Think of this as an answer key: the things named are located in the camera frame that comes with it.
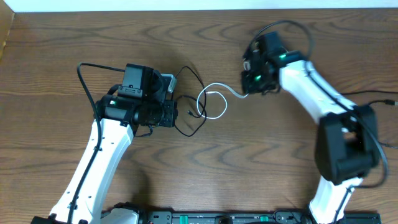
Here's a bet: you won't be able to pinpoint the white usb cable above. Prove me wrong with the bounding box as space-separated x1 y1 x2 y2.
196 82 249 120

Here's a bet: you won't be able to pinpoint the black usb cable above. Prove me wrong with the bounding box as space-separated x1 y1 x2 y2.
172 65 208 138

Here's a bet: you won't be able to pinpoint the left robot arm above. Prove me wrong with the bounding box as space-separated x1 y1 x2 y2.
32 63 178 224

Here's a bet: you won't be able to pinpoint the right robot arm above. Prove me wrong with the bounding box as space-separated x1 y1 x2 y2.
241 32 386 223

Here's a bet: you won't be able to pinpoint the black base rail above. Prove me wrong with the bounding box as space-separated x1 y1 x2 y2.
102 202 382 224

